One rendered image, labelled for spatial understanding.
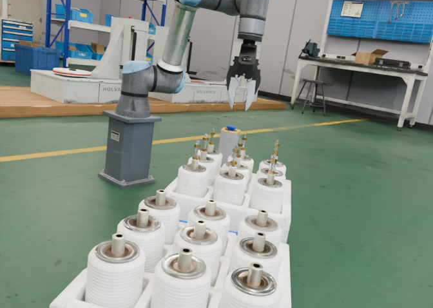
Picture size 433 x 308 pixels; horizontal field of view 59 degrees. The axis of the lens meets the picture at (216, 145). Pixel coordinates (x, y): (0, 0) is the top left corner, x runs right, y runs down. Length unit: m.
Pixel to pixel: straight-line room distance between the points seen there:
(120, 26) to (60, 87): 0.82
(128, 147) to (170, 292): 1.06
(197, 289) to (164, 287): 0.05
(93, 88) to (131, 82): 1.64
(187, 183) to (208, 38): 6.82
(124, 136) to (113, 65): 1.95
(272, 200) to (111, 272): 0.60
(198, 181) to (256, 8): 0.52
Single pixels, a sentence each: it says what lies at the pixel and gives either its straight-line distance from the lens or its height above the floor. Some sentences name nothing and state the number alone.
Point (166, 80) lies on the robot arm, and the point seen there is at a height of 0.46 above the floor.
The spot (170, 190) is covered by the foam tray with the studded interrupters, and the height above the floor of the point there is 0.18.
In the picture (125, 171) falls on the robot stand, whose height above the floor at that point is 0.07.
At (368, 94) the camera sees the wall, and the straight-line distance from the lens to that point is 6.20.
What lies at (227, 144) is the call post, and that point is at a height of 0.26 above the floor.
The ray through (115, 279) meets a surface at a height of 0.23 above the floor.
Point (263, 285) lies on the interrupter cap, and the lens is 0.66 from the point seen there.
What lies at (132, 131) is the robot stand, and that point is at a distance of 1.62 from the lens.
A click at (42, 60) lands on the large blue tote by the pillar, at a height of 0.21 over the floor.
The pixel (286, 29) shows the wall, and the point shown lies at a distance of 6.88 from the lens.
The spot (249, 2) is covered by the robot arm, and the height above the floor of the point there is 0.75.
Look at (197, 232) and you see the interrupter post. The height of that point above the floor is 0.26.
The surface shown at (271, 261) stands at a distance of 0.74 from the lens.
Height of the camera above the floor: 0.60
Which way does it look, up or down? 13 degrees down
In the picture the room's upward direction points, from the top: 8 degrees clockwise
